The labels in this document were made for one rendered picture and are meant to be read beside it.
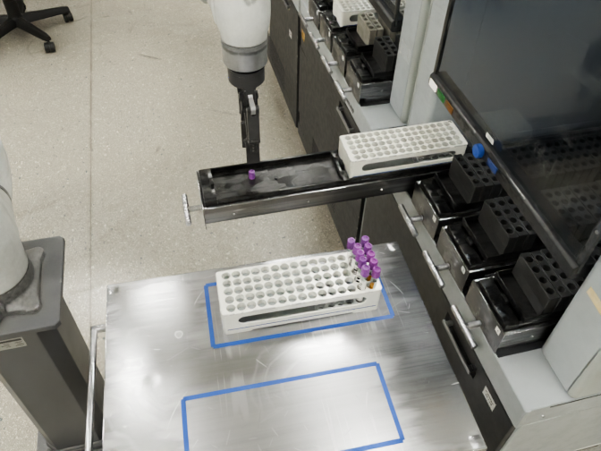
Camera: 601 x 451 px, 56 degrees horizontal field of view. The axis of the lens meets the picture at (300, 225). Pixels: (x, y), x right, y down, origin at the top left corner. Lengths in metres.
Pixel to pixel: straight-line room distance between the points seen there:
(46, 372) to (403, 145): 1.02
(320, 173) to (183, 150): 1.44
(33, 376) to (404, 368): 0.91
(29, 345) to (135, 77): 2.12
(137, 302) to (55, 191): 1.60
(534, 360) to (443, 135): 0.57
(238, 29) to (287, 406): 0.67
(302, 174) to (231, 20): 0.45
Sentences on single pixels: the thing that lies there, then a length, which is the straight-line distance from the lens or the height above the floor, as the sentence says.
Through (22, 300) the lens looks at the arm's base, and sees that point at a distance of 1.34.
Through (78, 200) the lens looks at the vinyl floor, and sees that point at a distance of 2.60.
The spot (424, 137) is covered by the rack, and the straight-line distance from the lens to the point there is 1.43.
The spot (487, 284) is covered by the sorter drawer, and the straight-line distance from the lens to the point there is 1.19.
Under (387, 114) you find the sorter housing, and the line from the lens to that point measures 1.70.
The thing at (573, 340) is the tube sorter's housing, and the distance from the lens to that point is 1.13.
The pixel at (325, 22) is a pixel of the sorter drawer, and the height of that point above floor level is 0.80.
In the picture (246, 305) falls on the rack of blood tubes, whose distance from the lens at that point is 1.01.
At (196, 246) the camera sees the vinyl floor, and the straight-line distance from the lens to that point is 2.29.
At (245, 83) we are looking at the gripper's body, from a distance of 1.16.
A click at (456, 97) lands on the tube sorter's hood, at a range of 1.32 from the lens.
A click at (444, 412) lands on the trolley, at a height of 0.82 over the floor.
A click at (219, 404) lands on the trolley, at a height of 0.82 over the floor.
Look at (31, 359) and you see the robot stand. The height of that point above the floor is 0.53.
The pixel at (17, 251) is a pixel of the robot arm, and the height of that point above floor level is 0.82.
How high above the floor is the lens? 1.71
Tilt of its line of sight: 47 degrees down
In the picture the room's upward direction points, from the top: 2 degrees clockwise
